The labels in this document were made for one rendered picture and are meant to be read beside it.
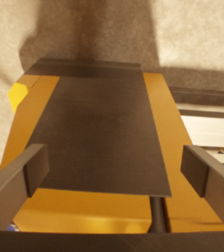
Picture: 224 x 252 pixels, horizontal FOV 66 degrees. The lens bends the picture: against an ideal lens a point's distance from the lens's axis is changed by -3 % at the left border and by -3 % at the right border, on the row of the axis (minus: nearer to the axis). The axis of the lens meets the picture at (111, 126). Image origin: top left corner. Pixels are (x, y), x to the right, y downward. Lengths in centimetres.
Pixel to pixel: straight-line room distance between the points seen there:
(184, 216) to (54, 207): 29
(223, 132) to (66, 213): 85
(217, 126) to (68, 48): 90
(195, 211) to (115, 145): 25
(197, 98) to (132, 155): 81
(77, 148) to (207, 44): 93
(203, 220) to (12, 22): 119
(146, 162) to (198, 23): 84
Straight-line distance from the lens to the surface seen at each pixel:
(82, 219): 39
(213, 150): 158
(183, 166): 17
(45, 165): 16
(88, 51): 109
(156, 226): 45
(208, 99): 124
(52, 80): 85
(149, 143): 51
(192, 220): 48
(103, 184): 41
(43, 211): 40
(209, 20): 114
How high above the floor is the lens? 103
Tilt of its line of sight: 51 degrees down
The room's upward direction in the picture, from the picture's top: 176 degrees counter-clockwise
